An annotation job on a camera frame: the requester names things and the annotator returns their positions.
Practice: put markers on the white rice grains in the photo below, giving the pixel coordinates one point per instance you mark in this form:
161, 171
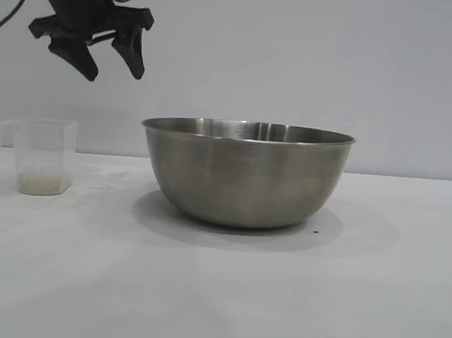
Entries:
42, 184

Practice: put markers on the clear plastic measuring cup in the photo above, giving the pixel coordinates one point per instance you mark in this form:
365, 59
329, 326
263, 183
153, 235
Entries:
45, 147

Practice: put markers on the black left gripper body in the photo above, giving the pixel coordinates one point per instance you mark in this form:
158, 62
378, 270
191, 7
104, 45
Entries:
80, 3

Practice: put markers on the stainless steel mixing bowl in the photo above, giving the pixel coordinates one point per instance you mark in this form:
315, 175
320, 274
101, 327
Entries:
245, 174

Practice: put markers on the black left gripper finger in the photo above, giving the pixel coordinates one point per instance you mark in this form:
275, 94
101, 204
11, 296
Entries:
78, 59
133, 54

